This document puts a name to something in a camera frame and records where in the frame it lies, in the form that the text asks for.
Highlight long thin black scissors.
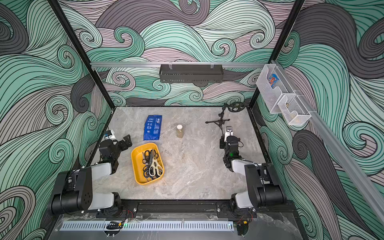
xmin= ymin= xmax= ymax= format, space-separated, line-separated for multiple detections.
xmin=142 ymin=151 xmax=152 ymax=165

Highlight black wall mounted tray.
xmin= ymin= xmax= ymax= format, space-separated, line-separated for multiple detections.
xmin=159 ymin=65 xmax=224 ymax=84

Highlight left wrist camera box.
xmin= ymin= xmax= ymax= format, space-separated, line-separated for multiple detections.
xmin=104 ymin=130 xmax=117 ymax=141

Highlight blue wet wipes pack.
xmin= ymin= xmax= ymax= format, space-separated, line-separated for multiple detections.
xmin=143 ymin=115 xmax=163 ymax=141

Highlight colourful item in bin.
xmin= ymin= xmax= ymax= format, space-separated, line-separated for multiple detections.
xmin=268 ymin=74 xmax=280 ymax=88

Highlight aluminium rail back wall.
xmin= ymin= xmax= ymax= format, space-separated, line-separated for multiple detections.
xmin=90 ymin=61 xmax=265 ymax=69

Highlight small clear wall bin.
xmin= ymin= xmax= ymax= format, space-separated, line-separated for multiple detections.
xmin=277 ymin=94 xmax=311 ymax=127

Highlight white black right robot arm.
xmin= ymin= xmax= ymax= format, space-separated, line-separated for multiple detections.
xmin=220 ymin=136 xmax=287 ymax=217

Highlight large clear wall bin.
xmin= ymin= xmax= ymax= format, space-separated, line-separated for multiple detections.
xmin=257 ymin=64 xmax=295 ymax=114

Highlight black corner frame post right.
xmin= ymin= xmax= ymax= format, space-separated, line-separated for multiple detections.
xmin=247 ymin=0 xmax=306 ymax=109

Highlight aluminium rail right wall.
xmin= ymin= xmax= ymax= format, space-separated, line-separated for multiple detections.
xmin=272 ymin=60 xmax=384 ymax=224

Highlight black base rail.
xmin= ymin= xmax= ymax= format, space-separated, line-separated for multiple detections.
xmin=98 ymin=199 xmax=297 ymax=220

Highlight aluminium rail wall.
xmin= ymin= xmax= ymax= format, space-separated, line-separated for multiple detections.
xmin=272 ymin=60 xmax=384 ymax=224
xmin=90 ymin=61 xmax=265 ymax=69

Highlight large black handled scissors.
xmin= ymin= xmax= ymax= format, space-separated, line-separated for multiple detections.
xmin=143 ymin=164 xmax=157 ymax=182

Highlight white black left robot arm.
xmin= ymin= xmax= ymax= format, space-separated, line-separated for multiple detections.
xmin=48 ymin=131 xmax=133 ymax=217

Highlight black corner frame post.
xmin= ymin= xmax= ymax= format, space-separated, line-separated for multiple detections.
xmin=48 ymin=0 xmax=116 ymax=110
xmin=247 ymin=0 xmax=306 ymax=109

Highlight small amber liquid bottle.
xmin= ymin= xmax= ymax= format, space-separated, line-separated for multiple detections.
xmin=177 ymin=125 xmax=184 ymax=139

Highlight black mini tripod stand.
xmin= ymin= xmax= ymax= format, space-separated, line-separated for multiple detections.
xmin=205 ymin=102 xmax=246 ymax=134

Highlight beige handled scissors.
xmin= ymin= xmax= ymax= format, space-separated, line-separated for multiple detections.
xmin=149 ymin=158 xmax=164 ymax=178

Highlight white slotted cable duct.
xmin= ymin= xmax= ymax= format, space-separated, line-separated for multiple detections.
xmin=59 ymin=221 xmax=235 ymax=232

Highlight black corner frame post left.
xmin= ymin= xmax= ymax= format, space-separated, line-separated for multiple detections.
xmin=48 ymin=0 xmax=116 ymax=110

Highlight yellow storage box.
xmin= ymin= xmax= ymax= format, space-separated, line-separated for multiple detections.
xmin=131 ymin=143 xmax=165 ymax=185

